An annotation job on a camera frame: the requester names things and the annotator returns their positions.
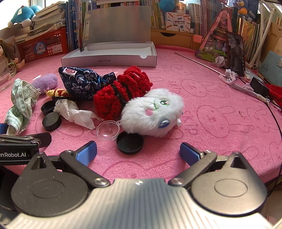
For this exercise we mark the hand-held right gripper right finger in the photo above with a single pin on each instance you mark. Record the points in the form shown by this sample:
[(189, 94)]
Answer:
[(189, 152)]

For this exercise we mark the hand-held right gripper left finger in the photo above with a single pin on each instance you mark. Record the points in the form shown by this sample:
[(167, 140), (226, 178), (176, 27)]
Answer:
[(86, 152)]

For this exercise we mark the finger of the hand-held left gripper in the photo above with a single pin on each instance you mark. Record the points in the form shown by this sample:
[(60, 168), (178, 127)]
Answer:
[(3, 128), (44, 139)]

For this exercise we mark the green checked fabric bow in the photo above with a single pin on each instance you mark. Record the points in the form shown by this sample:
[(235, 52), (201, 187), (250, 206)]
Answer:
[(19, 105)]

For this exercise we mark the white tissue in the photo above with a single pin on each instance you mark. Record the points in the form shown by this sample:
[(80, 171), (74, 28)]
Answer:
[(72, 112)]

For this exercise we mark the wide black bottle cap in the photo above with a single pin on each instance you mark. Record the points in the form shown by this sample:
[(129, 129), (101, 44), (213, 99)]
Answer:
[(130, 143)]

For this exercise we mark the red crochet scrunchie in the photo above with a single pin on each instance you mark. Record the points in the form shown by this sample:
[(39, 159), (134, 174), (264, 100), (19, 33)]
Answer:
[(110, 103)]

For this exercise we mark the purple fluffy plush toy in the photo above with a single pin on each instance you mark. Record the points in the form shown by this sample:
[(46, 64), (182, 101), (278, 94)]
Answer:
[(45, 81)]

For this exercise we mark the white fluffy plush toy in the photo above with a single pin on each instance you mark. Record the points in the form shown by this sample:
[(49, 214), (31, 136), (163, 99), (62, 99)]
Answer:
[(141, 119)]

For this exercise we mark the blue floral fabric pouch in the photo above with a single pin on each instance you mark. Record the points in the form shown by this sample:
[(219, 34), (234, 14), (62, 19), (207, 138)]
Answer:
[(83, 81)]

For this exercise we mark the grey cardboard box with lid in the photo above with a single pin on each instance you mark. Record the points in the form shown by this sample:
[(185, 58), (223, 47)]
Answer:
[(114, 48)]

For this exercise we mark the thick black bottle cap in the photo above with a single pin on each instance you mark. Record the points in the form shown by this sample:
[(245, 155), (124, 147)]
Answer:
[(51, 121)]

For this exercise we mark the clear plastic half sphere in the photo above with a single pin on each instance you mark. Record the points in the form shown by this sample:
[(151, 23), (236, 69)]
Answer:
[(108, 131)]

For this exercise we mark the small black bottle cap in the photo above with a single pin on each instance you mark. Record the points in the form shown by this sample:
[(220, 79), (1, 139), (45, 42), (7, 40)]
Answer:
[(47, 107)]

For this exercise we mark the pink rabbit print mat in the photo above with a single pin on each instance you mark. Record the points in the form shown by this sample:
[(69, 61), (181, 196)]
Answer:
[(209, 110)]

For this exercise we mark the clear glass mug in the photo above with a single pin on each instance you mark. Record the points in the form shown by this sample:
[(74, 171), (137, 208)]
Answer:
[(4, 77)]

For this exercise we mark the brown haired doll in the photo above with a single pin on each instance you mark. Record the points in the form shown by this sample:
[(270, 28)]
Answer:
[(7, 50)]

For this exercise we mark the white purple fabric scrunchie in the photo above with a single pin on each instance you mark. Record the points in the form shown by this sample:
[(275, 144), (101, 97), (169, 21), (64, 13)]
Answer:
[(231, 76)]

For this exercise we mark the thin metal rod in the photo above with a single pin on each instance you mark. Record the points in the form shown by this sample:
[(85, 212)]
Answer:
[(198, 62)]

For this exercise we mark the large red plastic basket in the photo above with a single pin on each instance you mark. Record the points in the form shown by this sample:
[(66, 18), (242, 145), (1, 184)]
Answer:
[(44, 47)]

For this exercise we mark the white folded paper figure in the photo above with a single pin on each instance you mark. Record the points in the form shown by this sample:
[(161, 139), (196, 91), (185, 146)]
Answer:
[(220, 62)]

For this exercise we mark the small black box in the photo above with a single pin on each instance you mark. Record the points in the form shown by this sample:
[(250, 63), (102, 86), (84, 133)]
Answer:
[(259, 87)]

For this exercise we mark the black binder clip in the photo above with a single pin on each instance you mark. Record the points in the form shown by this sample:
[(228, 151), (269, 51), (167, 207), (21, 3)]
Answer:
[(83, 47)]

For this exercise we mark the red crochet piece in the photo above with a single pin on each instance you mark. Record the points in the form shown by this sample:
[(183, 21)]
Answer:
[(275, 92)]

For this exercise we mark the black smartphone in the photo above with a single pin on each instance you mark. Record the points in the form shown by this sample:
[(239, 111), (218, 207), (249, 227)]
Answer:
[(235, 55)]

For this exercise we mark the pink triangular toy house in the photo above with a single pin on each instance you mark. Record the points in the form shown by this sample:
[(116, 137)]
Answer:
[(216, 44)]

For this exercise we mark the wooden drawer unit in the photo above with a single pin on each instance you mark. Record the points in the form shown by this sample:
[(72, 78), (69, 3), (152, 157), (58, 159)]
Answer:
[(174, 39)]

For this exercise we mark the pink paper tag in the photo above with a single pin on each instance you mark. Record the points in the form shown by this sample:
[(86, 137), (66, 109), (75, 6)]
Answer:
[(198, 39)]

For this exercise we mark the blue white plush toy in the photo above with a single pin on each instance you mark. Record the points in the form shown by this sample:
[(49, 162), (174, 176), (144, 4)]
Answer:
[(22, 15)]

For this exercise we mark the stack of paperback books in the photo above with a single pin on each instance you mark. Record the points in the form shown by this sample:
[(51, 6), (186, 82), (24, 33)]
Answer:
[(48, 19)]

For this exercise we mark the blue notebook with clasp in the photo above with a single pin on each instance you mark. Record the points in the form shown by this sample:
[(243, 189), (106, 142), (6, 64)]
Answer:
[(271, 65)]

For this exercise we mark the row of upright books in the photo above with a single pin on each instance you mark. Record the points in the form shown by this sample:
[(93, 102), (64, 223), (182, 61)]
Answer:
[(76, 22)]

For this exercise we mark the white colourful printed box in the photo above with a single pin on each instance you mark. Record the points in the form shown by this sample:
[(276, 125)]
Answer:
[(178, 23)]

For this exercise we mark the brown cardboard panel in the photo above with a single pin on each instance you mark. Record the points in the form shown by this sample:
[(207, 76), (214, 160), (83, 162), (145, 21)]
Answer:
[(274, 44)]

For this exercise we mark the small blue plush ball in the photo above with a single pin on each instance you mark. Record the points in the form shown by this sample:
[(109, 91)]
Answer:
[(166, 4)]

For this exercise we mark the blue printed carton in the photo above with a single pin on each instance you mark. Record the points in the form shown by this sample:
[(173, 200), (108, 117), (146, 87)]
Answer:
[(245, 7)]

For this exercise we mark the white window frame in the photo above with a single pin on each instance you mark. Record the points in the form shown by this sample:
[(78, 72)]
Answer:
[(43, 2)]

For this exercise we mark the white plastic pipe frame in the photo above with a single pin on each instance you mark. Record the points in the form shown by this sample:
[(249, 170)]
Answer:
[(265, 33)]

